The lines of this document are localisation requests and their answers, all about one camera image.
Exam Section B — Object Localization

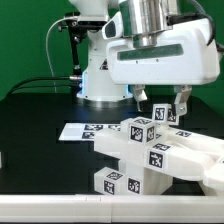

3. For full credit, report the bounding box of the grey cable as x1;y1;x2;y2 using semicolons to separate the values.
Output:
45;17;73;94

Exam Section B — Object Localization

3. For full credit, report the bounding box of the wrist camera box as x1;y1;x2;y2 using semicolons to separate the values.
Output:
102;12;124;40

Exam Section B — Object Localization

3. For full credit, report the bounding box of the white cube nut with tag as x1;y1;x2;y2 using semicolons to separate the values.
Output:
128;117;156;144

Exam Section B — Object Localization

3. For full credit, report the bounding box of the white L-shaped border fence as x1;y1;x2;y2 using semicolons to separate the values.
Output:
0;179;224;224

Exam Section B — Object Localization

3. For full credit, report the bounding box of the black cable bundle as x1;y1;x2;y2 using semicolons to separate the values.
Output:
4;74;84;98

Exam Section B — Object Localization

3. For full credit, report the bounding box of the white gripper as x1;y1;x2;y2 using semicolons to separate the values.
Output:
106;19;220;116

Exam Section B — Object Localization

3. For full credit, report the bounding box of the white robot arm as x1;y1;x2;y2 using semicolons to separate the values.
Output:
69;0;220;87

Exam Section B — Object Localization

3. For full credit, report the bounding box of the white flat chair back panel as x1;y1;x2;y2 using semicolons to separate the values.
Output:
59;123;120;141

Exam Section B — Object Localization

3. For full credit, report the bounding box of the black camera on stand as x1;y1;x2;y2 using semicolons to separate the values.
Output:
58;12;109;33

